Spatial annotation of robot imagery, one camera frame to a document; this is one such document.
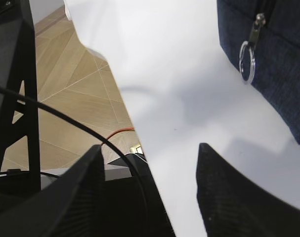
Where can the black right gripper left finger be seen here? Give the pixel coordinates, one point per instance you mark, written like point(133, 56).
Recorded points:
point(72, 206)

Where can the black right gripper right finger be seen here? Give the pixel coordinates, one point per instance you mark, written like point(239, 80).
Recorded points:
point(232, 205)

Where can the navy blue lunch bag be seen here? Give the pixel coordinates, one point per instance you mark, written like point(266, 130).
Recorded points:
point(261, 39)

